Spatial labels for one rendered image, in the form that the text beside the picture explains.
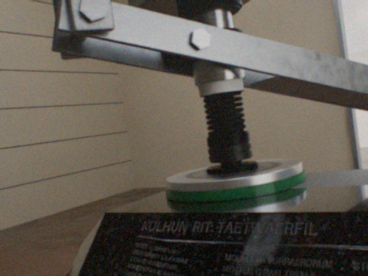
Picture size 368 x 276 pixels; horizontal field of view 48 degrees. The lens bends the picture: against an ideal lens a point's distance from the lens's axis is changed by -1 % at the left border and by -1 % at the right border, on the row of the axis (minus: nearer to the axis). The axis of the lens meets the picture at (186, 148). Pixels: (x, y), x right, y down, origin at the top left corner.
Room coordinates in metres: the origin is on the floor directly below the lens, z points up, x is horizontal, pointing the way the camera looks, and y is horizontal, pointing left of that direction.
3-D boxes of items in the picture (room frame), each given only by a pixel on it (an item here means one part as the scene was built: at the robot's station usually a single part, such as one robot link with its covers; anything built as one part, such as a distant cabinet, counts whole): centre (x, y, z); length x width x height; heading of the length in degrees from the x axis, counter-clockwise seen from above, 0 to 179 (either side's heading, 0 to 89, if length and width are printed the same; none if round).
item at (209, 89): (0.65, -0.07, 0.99); 0.07 x 0.07 x 0.04
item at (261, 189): (0.65, -0.07, 0.84); 0.22 x 0.22 x 0.04
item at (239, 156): (0.65, -0.07, 0.87); 0.07 x 0.07 x 0.01
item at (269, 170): (0.65, -0.07, 0.84); 0.21 x 0.21 x 0.01
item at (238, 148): (0.65, -0.07, 0.88); 0.07 x 0.07 x 0.01
